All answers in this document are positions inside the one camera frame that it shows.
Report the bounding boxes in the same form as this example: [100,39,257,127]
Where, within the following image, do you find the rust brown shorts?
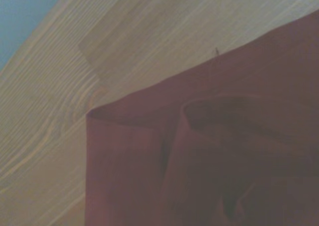
[84,8,319,226]

